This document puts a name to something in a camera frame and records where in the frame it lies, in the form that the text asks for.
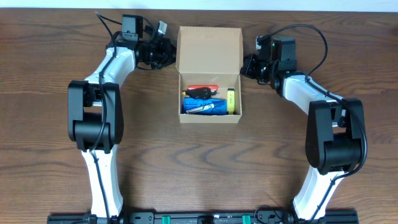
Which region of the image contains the yellow black highlighter marker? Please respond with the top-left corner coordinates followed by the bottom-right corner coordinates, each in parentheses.
top-left (226, 88), bottom-right (235, 115)

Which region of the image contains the brown cardboard box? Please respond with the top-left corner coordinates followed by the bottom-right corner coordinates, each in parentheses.
top-left (176, 26), bottom-right (243, 124)

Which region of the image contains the blue plastic tool holder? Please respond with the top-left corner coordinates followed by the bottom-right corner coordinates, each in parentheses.
top-left (183, 98), bottom-right (228, 115)

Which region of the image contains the black teardrop glue bottle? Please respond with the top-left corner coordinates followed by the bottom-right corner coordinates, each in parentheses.
top-left (182, 88), bottom-right (216, 99)

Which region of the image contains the blue white marker pen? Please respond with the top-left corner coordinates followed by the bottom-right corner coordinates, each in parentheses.
top-left (186, 103), bottom-right (215, 114)

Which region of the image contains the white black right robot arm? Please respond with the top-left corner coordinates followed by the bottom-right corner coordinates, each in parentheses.
top-left (240, 35), bottom-right (368, 223)

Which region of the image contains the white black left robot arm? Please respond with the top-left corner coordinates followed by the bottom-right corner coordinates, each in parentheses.
top-left (68, 14), bottom-right (176, 223)

